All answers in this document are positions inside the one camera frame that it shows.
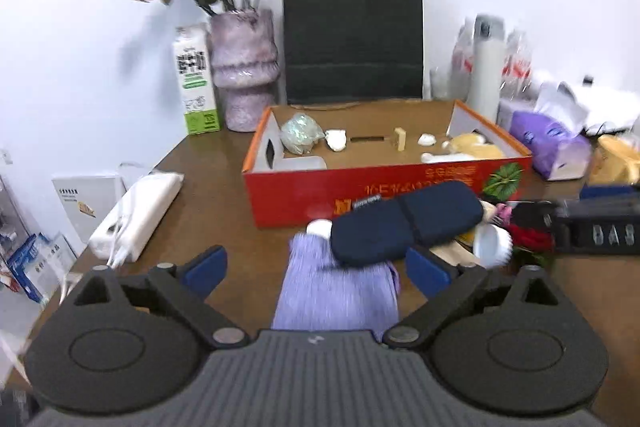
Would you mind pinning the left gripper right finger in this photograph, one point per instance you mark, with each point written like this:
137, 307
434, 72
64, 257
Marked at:
507, 344

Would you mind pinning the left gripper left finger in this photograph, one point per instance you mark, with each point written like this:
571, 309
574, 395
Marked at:
122, 343

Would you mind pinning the white frilly round item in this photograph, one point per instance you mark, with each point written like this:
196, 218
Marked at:
492, 246

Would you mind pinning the white yellow plush sheep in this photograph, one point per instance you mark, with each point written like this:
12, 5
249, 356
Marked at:
465, 147

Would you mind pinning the navy blue pouch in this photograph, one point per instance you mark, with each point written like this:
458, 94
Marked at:
384, 230

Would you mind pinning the purple knitted cloth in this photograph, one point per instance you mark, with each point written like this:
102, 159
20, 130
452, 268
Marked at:
320, 294

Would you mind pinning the beige cube box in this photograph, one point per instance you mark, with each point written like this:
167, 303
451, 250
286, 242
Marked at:
399, 139

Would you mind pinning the red knitted item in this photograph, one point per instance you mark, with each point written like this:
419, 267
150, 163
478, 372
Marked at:
529, 224

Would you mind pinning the purple tissue pack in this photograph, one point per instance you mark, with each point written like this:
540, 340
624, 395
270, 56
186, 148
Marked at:
551, 129

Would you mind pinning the white power strip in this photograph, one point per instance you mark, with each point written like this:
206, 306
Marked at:
123, 234

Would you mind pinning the white booklet box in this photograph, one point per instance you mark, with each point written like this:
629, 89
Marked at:
87, 199

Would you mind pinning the right plastic water bottle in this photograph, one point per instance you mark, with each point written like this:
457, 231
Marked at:
517, 67

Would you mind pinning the plastic water bottle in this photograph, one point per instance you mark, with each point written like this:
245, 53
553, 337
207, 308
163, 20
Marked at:
517, 67
462, 62

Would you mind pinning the white thermos bottle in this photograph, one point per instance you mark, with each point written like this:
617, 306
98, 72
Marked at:
489, 50

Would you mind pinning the left plastic water bottle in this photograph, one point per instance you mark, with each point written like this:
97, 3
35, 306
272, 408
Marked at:
462, 62

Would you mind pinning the clear drinking glass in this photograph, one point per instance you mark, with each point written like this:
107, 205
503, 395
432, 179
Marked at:
440, 83

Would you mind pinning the red cardboard box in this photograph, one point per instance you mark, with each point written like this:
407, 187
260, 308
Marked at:
286, 189

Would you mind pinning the iridescent ball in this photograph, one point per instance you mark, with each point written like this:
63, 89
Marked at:
300, 134

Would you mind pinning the purple marbled vase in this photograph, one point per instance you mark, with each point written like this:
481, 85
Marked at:
245, 65

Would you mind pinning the white green milk carton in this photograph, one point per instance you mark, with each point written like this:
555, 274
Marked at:
195, 80

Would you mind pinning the black paper shopping bag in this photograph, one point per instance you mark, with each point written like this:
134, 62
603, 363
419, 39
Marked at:
344, 51

